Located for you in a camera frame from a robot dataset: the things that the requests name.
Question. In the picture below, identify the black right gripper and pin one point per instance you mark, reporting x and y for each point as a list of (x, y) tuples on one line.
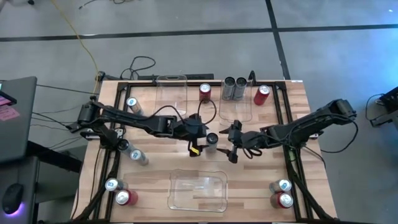
[(245, 140)]

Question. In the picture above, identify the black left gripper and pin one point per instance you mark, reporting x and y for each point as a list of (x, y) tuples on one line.
[(189, 127)]

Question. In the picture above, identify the clear plastic bin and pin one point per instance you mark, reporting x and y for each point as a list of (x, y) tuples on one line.
[(236, 112), (199, 199), (178, 105)]

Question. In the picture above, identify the red soda can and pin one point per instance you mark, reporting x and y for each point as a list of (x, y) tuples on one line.
[(261, 95), (205, 93), (281, 200), (126, 197)]

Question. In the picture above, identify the blue silver Red Bull can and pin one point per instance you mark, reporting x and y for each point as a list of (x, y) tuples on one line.
[(137, 155), (283, 185), (112, 184), (134, 105)]

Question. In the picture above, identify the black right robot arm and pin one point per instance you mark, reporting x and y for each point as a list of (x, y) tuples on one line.
[(311, 124)]

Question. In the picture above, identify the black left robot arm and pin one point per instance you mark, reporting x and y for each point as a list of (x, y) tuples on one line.
[(140, 119)]

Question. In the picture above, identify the black desk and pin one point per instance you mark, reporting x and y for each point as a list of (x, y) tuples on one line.
[(46, 155)]

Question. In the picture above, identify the black electronic device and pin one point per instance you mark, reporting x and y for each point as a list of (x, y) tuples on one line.
[(390, 99)]

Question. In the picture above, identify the pink sticky note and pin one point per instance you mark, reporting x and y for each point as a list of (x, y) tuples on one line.
[(7, 113)]

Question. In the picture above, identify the black computer mouse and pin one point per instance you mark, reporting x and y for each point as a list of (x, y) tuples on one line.
[(12, 197)]

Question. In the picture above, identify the black-framed screen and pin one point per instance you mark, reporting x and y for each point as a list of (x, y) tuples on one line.
[(4, 101)]

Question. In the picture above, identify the black aluminium table frame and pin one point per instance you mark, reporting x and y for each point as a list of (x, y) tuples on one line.
[(140, 83)]

